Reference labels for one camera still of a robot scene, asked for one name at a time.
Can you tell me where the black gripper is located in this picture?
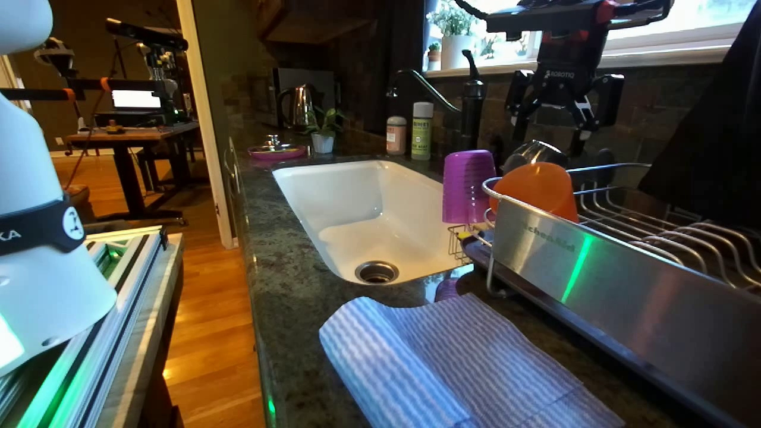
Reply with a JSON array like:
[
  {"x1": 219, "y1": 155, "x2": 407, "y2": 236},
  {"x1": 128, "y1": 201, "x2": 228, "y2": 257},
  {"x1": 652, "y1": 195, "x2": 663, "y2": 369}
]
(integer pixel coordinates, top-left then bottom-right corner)
[{"x1": 507, "y1": 31, "x2": 628, "y2": 162}]

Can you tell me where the silver metal bowl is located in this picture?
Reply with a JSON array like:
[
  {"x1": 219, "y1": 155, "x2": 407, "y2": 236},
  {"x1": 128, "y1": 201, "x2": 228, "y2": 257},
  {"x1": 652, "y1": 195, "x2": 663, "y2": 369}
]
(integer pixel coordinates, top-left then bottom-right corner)
[{"x1": 499, "y1": 138, "x2": 569, "y2": 175}]

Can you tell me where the orange plastic bowl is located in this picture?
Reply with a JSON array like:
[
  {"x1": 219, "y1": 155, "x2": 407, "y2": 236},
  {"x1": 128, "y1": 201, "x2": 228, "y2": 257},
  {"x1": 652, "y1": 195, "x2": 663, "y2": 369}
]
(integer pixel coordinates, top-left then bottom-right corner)
[{"x1": 493, "y1": 162, "x2": 581, "y2": 224}]

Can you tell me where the white window sill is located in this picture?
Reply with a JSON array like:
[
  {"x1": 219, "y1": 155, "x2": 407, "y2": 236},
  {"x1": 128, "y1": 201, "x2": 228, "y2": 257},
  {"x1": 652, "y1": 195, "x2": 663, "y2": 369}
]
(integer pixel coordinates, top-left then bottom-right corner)
[{"x1": 426, "y1": 38, "x2": 739, "y2": 81}]

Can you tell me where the purple plastic cup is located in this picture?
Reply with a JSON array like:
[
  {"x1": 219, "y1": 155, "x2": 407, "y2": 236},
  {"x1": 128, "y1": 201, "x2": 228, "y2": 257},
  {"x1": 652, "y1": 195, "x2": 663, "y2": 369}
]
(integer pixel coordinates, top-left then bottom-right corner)
[{"x1": 440, "y1": 146, "x2": 496, "y2": 225}]

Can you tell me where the windowsill plant in white pot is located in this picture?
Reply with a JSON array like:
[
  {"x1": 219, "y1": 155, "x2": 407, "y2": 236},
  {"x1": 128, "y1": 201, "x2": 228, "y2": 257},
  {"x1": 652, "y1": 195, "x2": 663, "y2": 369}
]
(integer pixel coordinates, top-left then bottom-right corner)
[{"x1": 433, "y1": 3, "x2": 477, "y2": 72}]

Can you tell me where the green bottle white cap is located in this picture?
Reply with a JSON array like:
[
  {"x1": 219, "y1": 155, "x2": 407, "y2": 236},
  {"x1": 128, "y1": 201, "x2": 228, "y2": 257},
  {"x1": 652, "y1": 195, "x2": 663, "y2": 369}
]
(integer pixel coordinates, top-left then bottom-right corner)
[{"x1": 408, "y1": 100, "x2": 434, "y2": 162}]

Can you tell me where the dark kitchen faucet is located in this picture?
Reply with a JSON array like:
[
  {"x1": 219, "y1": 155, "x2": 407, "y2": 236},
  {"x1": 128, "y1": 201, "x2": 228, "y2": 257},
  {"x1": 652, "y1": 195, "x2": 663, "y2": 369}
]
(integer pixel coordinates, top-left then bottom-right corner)
[{"x1": 386, "y1": 66, "x2": 461, "y2": 151}]

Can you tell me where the stainless steel dish rack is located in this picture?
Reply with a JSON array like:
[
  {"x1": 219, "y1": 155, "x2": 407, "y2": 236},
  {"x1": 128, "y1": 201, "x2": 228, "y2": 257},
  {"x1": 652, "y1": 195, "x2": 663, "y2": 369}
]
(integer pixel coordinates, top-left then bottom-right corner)
[{"x1": 461, "y1": 162, "x2": 761, "y2": 428}]

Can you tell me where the white kitchen sink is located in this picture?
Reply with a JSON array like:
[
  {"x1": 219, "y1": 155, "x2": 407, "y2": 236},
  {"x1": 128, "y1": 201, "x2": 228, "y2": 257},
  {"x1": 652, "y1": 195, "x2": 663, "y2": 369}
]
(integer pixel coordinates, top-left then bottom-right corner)
[{"x1": 272, "y1": 158, "x2": 477, "y2": 289}]

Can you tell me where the plant in small white pot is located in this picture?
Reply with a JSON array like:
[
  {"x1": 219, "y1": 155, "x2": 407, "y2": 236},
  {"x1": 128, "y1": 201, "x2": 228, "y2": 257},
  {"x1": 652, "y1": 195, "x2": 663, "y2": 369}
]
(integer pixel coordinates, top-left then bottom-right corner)
[{"x1": 305, "y1": 105, "x2": 345, "y2": 155}]

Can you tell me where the metal sink drain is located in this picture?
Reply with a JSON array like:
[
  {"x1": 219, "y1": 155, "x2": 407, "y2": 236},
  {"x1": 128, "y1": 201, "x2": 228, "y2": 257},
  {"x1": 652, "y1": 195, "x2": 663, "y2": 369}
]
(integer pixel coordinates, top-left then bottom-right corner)
[{"x1": 355, "y1": 258, "x2": 401, "y2": 284}]

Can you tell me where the metal kettle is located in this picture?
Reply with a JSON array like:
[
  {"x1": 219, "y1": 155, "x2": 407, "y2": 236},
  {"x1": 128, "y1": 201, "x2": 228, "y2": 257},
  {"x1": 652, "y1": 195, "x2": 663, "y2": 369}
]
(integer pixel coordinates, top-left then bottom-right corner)
[{"x1": 279, "y1": 81, "x2": 316, "y2": 132}]

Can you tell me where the blue striped dish cloth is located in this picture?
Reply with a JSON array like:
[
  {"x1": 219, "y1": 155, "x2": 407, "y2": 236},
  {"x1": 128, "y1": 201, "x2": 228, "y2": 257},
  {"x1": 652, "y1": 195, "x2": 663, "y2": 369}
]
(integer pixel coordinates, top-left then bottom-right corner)
[{"x1": 316, "y1": 291, "x2": 625, "y2": 428}]

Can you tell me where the pink soap dish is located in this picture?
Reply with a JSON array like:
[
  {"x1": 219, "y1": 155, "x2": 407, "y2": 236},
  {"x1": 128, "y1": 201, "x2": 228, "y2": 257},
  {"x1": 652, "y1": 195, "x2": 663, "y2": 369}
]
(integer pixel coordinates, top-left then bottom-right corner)
[{"x1": 248, "y1": 132, "x2": 310, "y2": 165}]

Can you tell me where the lit computer monitor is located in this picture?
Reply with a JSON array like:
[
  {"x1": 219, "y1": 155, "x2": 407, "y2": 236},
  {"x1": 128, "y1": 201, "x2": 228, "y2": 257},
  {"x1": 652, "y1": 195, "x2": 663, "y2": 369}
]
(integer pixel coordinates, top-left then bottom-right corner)
[{"x1": 106, "y1": 83, "x2": 166, "y2": 114}]

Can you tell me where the dark wooden desk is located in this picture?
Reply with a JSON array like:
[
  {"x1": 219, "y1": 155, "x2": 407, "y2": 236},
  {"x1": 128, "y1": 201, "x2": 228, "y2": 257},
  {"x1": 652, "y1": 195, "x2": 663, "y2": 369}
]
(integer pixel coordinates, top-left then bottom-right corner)
[{"x1": 67, "y1": 121, "x2": 200, "y2": 220}]

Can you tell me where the stand with red clamps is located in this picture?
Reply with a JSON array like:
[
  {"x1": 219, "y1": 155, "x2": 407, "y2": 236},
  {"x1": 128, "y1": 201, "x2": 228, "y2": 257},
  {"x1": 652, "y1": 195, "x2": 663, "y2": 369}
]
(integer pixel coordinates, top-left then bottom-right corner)
[{"x1": 0, "y1": 34, "x2": 110, "y2": 105}]

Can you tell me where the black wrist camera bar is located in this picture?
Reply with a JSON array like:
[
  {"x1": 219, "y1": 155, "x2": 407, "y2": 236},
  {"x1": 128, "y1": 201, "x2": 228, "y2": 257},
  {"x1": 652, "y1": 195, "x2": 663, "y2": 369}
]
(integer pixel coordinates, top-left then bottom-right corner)
[{"x1": 453, "y1": 0, "x2": 676, "y2": 36}]

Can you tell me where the white door frame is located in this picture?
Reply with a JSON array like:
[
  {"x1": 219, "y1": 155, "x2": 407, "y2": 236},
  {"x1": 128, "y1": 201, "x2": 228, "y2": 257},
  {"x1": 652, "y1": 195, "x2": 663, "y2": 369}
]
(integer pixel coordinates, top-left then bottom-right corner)
[{"x1": 173, "y1": 0, "x2": 239, "y2": 249}]

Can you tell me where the black camera tripod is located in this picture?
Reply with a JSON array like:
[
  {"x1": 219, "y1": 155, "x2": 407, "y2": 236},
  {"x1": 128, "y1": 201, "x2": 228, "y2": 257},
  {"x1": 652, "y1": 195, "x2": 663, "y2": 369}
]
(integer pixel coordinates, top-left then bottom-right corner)
[{"x1": 103, "y1": 16, "x2": 192, "y2": 121}]

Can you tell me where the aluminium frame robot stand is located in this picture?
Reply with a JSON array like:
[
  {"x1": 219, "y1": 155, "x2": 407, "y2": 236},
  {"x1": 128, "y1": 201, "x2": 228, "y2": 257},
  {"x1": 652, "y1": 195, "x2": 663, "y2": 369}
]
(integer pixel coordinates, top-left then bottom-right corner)
[{"x1": 0, "y1": 224, "x2": 186, "y2": 428}]

